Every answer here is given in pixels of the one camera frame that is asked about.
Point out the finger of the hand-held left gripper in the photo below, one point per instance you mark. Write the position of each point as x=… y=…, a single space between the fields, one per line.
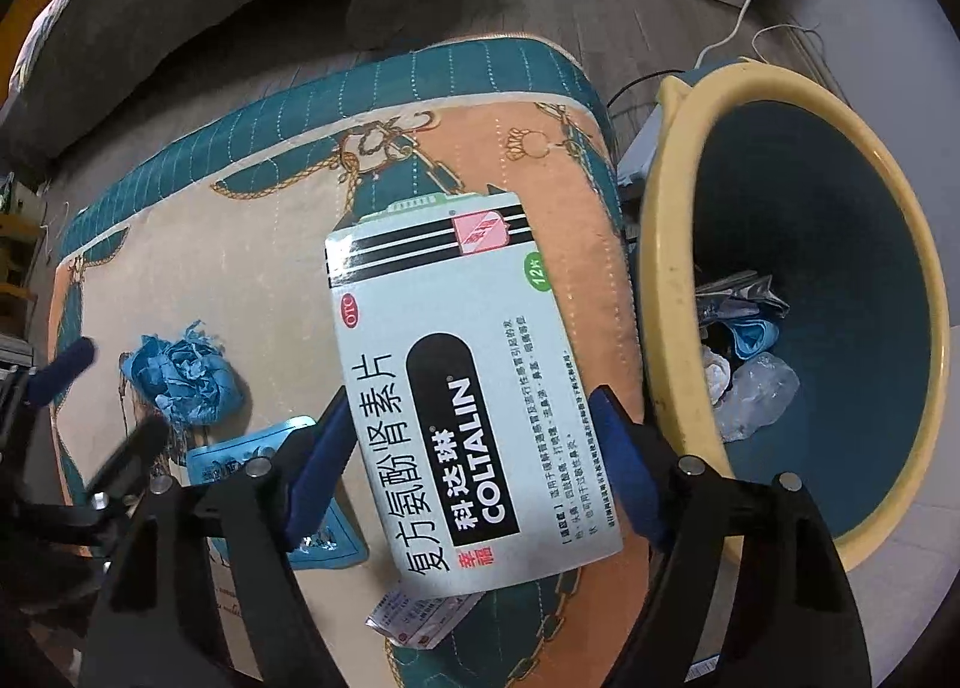
x=64 y=369
x=127 y=459

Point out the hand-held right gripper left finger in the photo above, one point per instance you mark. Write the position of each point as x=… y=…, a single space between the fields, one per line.
x=315 y=482

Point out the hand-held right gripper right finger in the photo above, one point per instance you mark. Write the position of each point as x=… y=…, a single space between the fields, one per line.
x=626 y=470

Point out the clear plastic bag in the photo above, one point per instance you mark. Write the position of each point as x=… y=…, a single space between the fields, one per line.
x=761 y=391

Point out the blue face mask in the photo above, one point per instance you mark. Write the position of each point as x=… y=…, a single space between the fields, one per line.
x=754 y=337

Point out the white striped medicine box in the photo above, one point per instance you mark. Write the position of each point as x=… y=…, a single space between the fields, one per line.
x=465 y=328

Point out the yellow rimmed teal trash bin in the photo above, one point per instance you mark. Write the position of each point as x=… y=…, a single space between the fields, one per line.
x=825 y=208

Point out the blue flat packet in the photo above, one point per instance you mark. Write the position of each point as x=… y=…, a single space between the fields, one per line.
x=240 y=449

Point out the white crumpled tissue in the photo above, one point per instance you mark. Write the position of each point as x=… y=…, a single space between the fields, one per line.
x=716 y=369

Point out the small printed sachet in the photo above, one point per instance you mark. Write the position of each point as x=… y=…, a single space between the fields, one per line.
x=420 y=617

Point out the teal orange patterned mat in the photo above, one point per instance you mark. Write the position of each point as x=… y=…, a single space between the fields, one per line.
x=262 y=268

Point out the white power strip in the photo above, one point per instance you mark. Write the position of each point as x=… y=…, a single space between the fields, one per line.
x=641 y=151

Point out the wooden furniture frame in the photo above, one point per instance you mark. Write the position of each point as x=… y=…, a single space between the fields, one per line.
x=19 y=290

